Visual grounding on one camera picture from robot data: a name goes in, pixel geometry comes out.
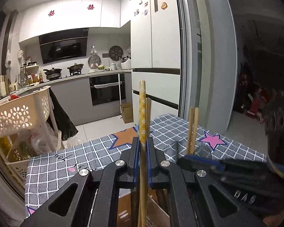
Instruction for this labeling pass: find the yellow patterned chopstick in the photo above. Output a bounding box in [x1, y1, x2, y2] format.
[139, 80, 147, 226]

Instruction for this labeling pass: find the plain wooden chopstick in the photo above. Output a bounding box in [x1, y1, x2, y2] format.
[186, 107, 194, 154]
[189, 107, 199, 154]
[146, 97, 151, 138]

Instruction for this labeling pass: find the blue translucent plastic spoon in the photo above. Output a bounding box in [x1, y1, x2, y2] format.
[193, 145, 212, 160]

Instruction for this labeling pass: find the beige utensil holder caddy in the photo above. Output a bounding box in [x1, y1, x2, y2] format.
[116, 189, 171, 226]

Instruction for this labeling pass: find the grey checkered tablecloth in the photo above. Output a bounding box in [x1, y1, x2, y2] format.
[25, 114, 266, 217]

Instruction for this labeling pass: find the black bag hanging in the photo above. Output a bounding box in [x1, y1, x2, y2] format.
[49, 88, 78, 141]

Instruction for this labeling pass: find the cream flower-cutout storage cart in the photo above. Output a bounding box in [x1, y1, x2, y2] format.
[0, 86, 65, 185]

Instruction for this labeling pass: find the cardboard box on floor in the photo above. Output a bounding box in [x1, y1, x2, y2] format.
[121, 103, 133, 124]

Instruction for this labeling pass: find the black built-in oven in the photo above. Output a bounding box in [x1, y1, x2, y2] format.
[89, 74, 126, 106]

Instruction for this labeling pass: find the black wok on stove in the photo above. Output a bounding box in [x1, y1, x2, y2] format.
[43, 68, 62, 80]

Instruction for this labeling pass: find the black pot on stove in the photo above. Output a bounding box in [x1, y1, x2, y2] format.
[67, 63, 84, 76]

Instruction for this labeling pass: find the black range hood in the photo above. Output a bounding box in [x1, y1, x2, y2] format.
[39, 28, 89, 64]

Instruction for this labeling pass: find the white refrigerator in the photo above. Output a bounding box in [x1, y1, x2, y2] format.
[130, 0, 181, 123]

